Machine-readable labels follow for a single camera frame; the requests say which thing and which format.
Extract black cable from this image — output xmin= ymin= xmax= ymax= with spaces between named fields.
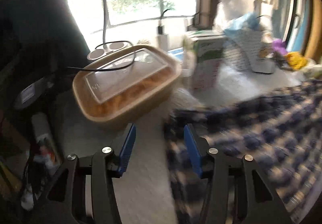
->
xmin=66 ymin=40 xmax=138 ymax=73

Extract green white carton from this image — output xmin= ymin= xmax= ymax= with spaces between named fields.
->
xmin=191 ymin=35 xmax=227 ymax=90

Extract spray can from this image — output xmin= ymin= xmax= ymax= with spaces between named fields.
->
xmin=32 ymin=113 xmax=62 ymax=176

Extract yellow plastic bag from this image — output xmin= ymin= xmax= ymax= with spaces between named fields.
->
xmin=285 ymin=52 xmax=308 ymax=71

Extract brown food container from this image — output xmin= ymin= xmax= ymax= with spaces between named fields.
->
xmin=72 ymin=45 xmax=182 ymax=129

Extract white yellow mug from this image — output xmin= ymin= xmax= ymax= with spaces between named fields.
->
xmin=251 ymin=46 xmax=276 ymax=75

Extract blue plaid pants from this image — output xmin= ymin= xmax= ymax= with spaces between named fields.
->
xmin=164 ymin=79 xmax=321 ymax=223

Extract white perforated basket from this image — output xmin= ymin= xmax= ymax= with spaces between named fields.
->
xmin=223 ymin=28 xmax=262 ymax=71

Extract teal curtain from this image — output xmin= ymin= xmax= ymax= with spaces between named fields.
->
xmin=1 ymin=0 xmax=89 ymax=84

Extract purple cloth item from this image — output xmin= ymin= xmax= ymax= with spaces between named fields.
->
xmin=272 ymin=39 xmax=288 ymax=56

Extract white plastic bag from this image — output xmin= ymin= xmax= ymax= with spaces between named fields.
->
xmin=212 ymin=0 xmax=247 ymax=32

